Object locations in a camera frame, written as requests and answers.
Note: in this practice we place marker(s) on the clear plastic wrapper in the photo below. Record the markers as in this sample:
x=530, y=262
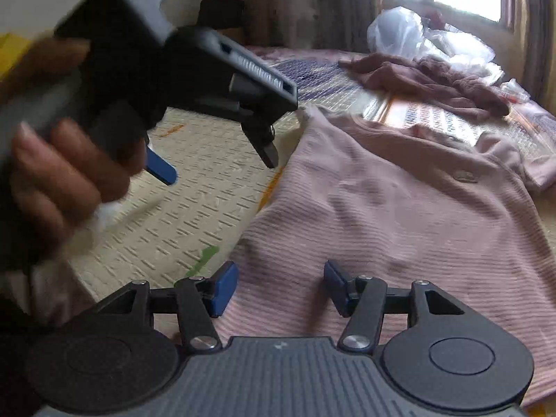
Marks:
x=514, y=91

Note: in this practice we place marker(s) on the mauve top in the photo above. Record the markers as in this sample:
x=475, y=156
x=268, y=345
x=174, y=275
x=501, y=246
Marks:
x=382, y=74

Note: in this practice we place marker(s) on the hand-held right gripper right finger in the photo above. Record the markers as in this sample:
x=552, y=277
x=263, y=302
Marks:
x=336, y=286

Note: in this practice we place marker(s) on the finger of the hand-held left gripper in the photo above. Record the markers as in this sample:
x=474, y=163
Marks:
x=163, y=169
x=265, y=147

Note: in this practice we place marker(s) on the white plastic bag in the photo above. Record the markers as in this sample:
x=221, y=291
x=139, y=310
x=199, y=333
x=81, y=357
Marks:
x=395, y=30

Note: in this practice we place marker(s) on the wooden headboard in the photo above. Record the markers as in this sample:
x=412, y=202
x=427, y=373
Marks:
x=234, y=37

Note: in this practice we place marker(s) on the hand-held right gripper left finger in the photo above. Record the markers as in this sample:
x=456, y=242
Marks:
x=226, y=289

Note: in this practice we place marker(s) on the black bag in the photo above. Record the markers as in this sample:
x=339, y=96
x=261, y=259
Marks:
x=221, y=11

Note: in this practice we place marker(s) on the pink floral bed sheet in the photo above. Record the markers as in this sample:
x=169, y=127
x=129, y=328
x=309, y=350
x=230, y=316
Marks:
x=304, y=54

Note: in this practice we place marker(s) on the grey curtain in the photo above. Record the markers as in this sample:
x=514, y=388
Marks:
x=347, y=4
x=538, y=30

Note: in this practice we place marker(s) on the pink striped top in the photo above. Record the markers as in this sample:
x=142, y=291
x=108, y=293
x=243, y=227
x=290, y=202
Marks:
x=369, y=208

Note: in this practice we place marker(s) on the clear plastic bag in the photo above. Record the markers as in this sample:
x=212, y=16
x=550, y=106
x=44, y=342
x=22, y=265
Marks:
x=460, y=47

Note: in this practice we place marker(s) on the person's left hand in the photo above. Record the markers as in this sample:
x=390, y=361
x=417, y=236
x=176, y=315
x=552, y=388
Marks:
x=65, y=169

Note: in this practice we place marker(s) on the yellow bag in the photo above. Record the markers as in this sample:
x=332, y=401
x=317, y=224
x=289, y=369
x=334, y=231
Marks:
x=11, y=50

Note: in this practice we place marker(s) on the mauve elastic-waist pants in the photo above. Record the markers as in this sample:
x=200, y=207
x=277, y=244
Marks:
x=464, y=91

